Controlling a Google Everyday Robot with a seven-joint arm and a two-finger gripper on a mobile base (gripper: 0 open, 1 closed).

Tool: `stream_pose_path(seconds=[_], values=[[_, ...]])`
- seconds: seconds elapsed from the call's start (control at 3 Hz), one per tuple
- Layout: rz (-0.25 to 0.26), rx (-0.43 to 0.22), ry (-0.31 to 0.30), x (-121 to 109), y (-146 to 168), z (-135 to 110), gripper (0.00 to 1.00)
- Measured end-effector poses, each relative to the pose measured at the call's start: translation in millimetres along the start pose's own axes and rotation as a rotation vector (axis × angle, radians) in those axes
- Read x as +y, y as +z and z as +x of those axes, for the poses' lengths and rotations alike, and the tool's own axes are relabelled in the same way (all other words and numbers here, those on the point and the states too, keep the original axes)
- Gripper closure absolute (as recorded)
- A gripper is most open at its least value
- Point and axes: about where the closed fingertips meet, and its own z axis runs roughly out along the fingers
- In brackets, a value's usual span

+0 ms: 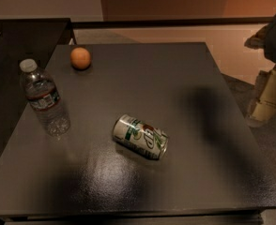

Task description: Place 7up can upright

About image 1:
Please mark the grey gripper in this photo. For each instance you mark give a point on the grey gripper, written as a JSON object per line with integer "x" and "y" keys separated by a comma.
{"x": 263, "y": 107}

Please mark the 7up soda can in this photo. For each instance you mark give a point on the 7up soda can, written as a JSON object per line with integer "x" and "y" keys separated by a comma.
{"x": 140, "y": 137}

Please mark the clear plastic water bottle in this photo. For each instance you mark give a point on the clear plastic water bottle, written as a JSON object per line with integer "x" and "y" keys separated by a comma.
{"x": 42, "y": 94}

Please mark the orange ball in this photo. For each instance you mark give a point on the orange ball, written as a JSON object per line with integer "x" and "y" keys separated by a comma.
{"x": 80, "y": 58}

